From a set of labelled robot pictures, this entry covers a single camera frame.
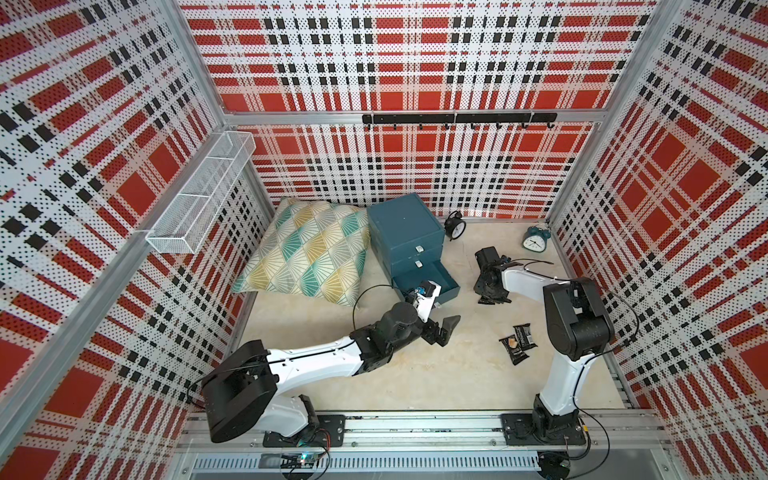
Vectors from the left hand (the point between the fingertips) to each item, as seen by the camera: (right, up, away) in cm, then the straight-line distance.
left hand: (447, 307), depth 77 cm
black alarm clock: (+8, +24, +34) cm, 42 cm away
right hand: (+18, +2, +22) cm, 29 cm away
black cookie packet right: (+25, -11, +11) cm, 29 cm away
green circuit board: (-36, -34, -8) cm, 50 cm away
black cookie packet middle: (+21, -14, +9) cm, 27 cm away
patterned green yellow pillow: (-41, +16, +15) cm, 46 cm away
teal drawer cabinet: (-10, +18, +9) cm, 22 cm away
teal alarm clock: (+37, +19, +31) cm, 52 cm away
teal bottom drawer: (-11, +6, +20) cm, 24 cm away
